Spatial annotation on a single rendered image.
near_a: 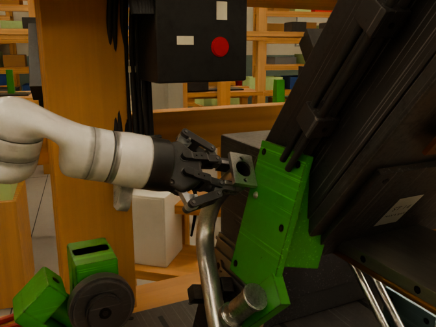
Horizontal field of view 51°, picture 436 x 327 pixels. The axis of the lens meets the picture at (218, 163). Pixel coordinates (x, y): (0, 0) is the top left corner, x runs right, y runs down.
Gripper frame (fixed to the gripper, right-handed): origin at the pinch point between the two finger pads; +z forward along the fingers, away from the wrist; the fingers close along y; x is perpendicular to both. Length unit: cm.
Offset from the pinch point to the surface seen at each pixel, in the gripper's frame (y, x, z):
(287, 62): 506, 375, 417
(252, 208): -5.3, -0.5, 2.8
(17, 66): 474, 510, 6
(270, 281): -17.0, -1.9, 2.5
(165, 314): -11.9, 33.9, 3.1
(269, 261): -14.1, -2.1, 2.8
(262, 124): 28.7, 18.4, 24.5
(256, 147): 8.5, 2.3, 8.1
